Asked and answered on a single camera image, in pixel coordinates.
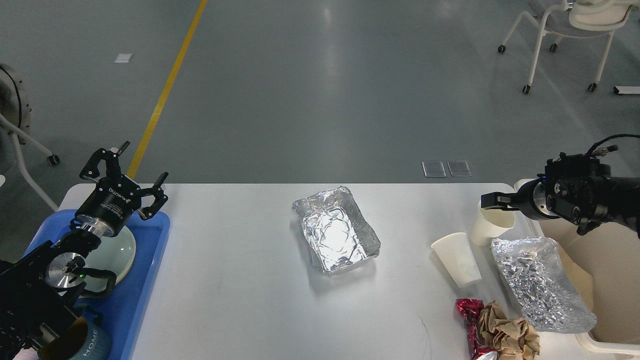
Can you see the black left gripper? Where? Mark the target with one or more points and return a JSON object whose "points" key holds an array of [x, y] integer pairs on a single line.
{"points": [[111, 206]]}

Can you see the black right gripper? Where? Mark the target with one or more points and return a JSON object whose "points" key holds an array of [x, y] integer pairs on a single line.
{"points": [[534, 205]]}

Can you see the white paper cup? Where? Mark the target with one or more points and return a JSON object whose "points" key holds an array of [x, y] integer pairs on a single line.
{"points": [[457, 257], [490, 224]]}

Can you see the light green plate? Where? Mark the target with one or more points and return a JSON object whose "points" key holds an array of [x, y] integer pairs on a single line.
{"points": [[120, 249]]}

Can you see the large brown paper bag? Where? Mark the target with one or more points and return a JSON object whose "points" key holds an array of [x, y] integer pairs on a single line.
{"points": [[582, 281]]}

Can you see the dark green mug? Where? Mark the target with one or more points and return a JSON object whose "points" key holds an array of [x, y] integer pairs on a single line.
{"points": [[85, 339]]}

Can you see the pink ribbed mug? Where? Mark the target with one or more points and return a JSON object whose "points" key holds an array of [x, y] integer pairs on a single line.
{"points": [[27, 354]]}

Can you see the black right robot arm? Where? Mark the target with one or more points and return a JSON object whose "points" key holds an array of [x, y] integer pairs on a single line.
{"points": [[578, 188]]}

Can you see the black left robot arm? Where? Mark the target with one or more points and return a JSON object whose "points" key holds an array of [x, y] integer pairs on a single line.
{"points": [[102, 165]]}

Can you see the right floor outlet plate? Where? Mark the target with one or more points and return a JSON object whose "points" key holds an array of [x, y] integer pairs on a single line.
{"points": [[459, 168]]}

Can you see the floor outlet plate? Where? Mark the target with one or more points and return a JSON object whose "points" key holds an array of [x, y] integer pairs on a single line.
{"points": [[434, 169], [459, 168]]}

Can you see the lying white paper cup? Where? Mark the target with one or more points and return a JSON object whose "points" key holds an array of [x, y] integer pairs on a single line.
{"points": [[457, 257]]}

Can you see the left floor outlet plate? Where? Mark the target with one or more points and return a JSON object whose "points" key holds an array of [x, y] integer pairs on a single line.
{"points": [[434, 169]]}

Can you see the pink plate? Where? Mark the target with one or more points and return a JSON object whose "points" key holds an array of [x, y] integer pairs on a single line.
{"points": [[125, 272]]}

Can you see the crumpled foil tray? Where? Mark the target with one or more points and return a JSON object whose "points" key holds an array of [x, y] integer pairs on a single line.
{"points": [[533, 274]]}

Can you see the red white crushed can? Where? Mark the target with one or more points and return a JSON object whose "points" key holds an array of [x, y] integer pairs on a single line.
{"points": [[470, 309]]}

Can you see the beige plastic bin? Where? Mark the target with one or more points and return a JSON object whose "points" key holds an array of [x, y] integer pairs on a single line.
{"points": [[610, 254]]}

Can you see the blue plastic tray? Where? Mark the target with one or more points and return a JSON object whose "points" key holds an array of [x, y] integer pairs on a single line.
{"points": [[130, 300]]}

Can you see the crumpled brown paper ball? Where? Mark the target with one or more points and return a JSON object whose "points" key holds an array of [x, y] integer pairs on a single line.
{"points": [[512, 338]]}

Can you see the aluminium foil tray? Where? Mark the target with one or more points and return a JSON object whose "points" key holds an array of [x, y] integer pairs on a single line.
{"points": [[337, 233]]}

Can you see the white stand leg right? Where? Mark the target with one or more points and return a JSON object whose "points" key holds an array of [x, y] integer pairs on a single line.
{"points": [[621, 90]]}

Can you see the white chair on casters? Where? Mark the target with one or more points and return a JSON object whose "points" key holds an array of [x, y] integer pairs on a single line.
{"points": [[576, 19]]}

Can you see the white frame with caster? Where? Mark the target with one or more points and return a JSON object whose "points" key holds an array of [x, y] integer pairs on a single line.
{"points": [[16, 118]]}

